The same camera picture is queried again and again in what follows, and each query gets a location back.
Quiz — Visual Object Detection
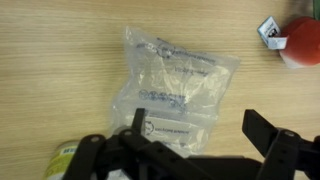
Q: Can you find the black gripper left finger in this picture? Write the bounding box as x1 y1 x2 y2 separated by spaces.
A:
62 108 214 180

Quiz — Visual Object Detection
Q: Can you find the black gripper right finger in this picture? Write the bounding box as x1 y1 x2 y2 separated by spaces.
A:
242 109 320 180

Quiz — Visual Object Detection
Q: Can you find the white yellow spray bottle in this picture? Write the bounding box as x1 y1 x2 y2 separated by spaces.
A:
42 140 79 180

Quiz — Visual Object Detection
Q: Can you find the large clear air pillow strip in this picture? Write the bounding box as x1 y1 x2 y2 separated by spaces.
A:
112 27 240 156

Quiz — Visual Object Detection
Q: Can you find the red green plush toy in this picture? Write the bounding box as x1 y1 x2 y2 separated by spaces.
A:
257 0 320 69

